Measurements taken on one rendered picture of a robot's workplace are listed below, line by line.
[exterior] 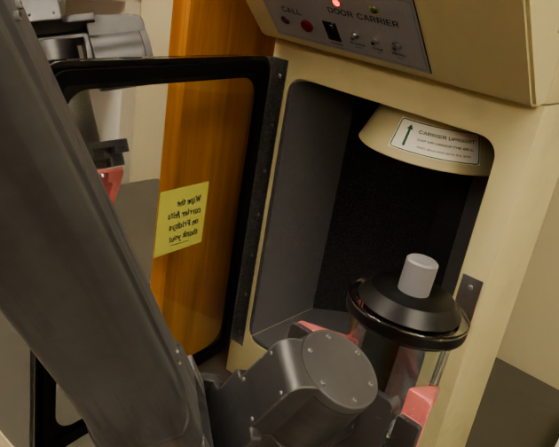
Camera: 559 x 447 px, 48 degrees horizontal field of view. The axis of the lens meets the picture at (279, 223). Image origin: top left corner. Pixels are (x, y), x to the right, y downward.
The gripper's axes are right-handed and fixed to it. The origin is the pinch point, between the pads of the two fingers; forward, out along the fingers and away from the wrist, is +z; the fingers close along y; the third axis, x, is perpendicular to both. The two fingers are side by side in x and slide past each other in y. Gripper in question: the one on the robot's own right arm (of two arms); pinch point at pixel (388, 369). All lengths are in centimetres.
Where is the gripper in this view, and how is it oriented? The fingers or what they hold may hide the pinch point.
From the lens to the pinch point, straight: 59.8
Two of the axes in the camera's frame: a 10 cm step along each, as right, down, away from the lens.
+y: -7.4, -3.7, 5.6
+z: 6.4, -1.2, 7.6
